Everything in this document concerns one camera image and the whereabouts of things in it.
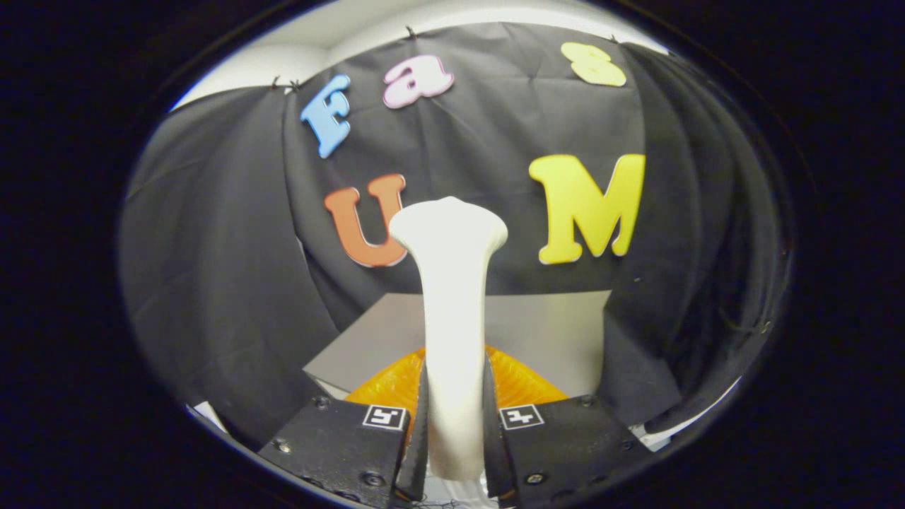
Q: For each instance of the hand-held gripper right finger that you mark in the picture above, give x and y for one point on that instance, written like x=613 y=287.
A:
x=565 y=445

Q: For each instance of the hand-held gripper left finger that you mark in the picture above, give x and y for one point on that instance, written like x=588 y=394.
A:
x=339 y=445

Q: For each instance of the white garment steamer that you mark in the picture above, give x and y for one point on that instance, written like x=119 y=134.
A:
x=452 y=297

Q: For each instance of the black jacket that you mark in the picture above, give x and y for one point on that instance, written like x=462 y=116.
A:
x=714 y=247

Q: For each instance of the grey cabinet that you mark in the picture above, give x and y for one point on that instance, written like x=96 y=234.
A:
x=537 y=332

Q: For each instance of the black backdrop cloth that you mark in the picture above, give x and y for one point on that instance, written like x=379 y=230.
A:
x=212 y=268

